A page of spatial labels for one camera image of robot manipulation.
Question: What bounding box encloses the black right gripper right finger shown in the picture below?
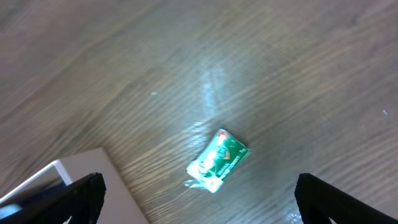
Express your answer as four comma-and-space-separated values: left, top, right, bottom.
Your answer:
294, 173, 397, 224

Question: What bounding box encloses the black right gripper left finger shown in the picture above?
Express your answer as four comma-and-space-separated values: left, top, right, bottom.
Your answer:
1, 172, 106, 224

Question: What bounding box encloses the green soap bar packet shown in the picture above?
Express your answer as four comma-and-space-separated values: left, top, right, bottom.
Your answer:
184, 129, 251, 193

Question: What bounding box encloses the white cardboard box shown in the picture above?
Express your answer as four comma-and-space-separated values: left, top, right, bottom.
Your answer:
1, 148, 148, 224

